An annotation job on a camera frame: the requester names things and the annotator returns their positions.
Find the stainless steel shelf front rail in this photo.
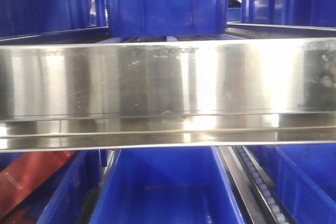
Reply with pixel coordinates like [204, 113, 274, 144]
[1, 38, 335, 152]

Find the lower left blue bin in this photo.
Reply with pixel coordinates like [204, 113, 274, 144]
[1, 150, 107, 223]

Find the dark blue bin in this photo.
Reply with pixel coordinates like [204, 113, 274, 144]
[227, 0, 335, 28]
[1, 0, 107, 38]

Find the lower right blue bin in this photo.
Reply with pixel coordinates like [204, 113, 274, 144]
[249, 144, 335, 223]

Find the white roller track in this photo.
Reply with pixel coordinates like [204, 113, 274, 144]
[233, 146, 296, 223]

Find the dark blue bin back left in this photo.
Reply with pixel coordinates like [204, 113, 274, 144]
[1, 0, 107, 38]

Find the red package in bin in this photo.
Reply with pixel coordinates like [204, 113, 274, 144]
[1, 151, 76, 218]

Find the small blue bin behind rail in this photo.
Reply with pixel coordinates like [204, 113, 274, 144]
[106, 0, 228, 37]

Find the dark blue bin back right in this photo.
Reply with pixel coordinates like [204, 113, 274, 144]
[227, 0, 335, 28]

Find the lower centre blue bin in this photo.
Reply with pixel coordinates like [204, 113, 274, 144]
[90, 146, 244, 223]

